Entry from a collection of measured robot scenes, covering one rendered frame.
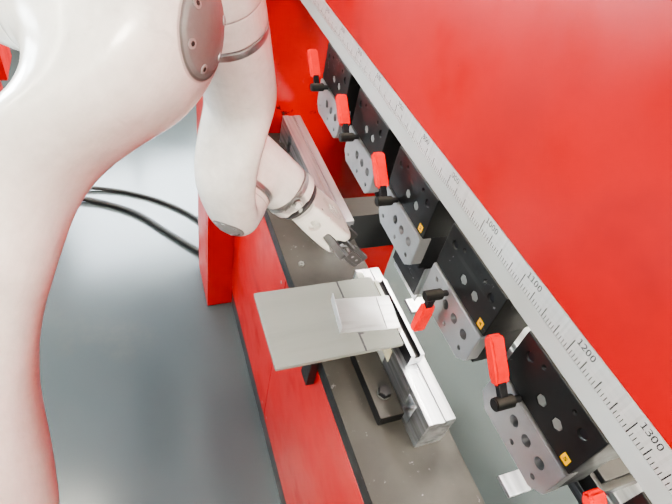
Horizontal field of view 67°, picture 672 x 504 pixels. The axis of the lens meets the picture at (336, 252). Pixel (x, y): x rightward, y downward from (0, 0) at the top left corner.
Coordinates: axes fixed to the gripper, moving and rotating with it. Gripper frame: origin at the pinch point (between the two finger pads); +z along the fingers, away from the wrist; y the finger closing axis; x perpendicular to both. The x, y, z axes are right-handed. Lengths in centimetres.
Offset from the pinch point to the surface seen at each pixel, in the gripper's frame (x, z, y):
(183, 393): 104, 56, 51
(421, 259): -8.8, 6.7, -6.6
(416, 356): 4.6, 24.1, -11.4
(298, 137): 7, 15, 68
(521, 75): -34.4, -19.1, -14.8
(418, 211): -13.7, -0.5, -3.9
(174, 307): 103, 52, 92
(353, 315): 10.4, 15.1, -1.1
